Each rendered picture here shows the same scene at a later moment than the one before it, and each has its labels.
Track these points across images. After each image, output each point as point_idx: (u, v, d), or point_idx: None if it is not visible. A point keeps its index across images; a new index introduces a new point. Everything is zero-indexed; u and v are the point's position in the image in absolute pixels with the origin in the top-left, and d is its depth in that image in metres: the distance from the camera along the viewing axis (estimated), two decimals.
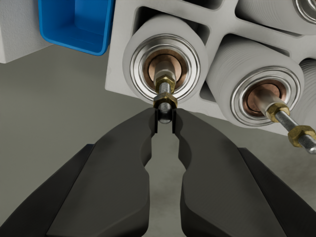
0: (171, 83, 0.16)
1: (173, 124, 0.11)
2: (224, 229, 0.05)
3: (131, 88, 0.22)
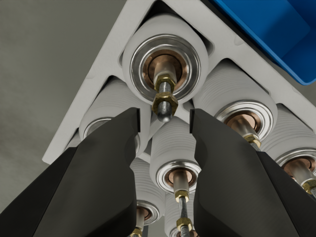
0: None
1: (191, 124, 0.11)
2: (237, 231, 0.05)
3: (159, 27, 0.18)
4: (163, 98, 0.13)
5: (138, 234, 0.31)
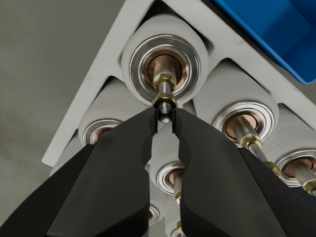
0: (161, 81, 0.16)
1: (173, 124, 0.11)
2: (224, 229, 0.05)
3: (158, 27, 0.18)
4: None
5: None
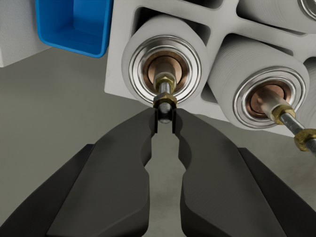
0: (164, 80, 0.16)
1: (173, 124, 0.11)
2: (224, 229, 0.05)
3: (131, 90, 0.21)
4: None
5: None
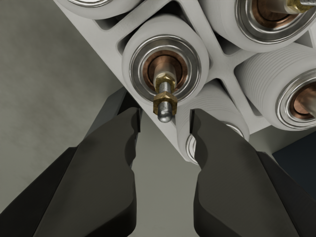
0: None
1: (191, 124, 0.11)
2: (237, 231, 0.05)
3: None
4: None
5: (158, 81, 0.17)
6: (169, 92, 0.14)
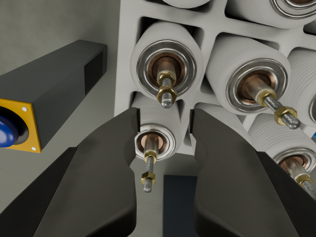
0: None
1: (191, 124, 0.11)
2: (237, 231, 0.05)
3: None
4: None
5: (163, 76, 0.20)
6: (172, 87, 0.18)
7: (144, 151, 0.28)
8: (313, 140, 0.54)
